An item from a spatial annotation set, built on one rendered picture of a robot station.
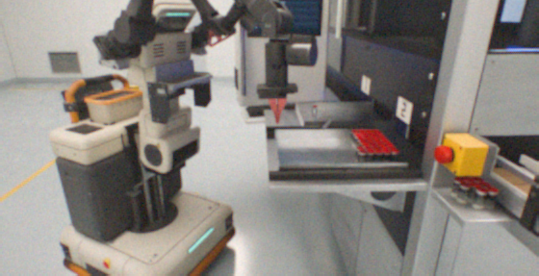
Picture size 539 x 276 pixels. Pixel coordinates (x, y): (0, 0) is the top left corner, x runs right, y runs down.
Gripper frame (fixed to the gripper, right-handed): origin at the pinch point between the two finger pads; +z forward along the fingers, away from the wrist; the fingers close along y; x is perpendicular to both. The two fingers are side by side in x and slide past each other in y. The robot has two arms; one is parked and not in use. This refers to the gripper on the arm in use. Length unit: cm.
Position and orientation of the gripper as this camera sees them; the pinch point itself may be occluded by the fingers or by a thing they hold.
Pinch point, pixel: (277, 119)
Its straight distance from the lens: 81.3
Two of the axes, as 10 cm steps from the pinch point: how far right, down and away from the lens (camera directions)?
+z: 0.2, 9.5, 3.2
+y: 10.0, -0.3, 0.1
